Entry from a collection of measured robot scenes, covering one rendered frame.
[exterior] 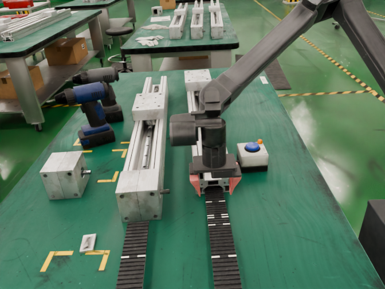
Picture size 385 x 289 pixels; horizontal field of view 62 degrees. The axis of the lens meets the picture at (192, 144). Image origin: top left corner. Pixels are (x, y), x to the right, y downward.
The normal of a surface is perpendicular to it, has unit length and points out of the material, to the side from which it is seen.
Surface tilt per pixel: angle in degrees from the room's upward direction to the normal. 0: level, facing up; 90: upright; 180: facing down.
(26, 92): 90
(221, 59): 90
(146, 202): 90
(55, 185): 90
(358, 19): 43
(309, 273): 0
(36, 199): 0
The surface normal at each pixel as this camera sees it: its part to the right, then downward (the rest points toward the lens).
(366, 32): -0.10, -0.29
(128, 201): 0.04, 0.50
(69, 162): -0.06, -0.87
